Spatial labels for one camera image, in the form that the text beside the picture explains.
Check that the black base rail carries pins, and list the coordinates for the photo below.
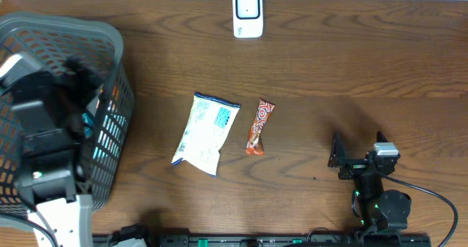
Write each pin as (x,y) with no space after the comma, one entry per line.
(137,235)

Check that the orange candy bar wrapper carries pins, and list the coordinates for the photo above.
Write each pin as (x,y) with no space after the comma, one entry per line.
(254,144)

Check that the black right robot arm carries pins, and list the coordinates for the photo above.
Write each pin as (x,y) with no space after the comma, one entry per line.
(380,210)

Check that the grey plastic basket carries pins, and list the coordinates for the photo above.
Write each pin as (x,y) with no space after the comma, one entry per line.
(50,40)

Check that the white snack bag blue edges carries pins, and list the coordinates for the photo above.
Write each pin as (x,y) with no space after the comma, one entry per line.
(206,131)

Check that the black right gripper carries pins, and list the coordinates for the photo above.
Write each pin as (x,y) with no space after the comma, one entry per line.
(338,159)

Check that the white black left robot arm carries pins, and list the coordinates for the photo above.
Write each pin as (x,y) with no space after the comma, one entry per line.
(53,182)

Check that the teal mouthwash bottle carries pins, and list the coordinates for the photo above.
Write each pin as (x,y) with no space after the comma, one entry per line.
(88,125)

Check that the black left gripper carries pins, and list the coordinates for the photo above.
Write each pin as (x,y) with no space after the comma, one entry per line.
(82,72)

